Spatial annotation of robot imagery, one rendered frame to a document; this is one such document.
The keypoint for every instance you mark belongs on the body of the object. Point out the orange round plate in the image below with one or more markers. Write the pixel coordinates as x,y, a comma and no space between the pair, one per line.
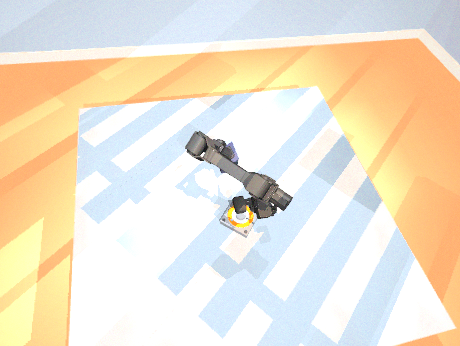
240,223

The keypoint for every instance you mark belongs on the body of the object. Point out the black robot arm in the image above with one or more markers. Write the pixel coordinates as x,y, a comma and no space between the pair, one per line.
258,185

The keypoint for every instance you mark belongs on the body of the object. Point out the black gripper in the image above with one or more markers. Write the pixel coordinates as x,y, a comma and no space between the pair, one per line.
240,203

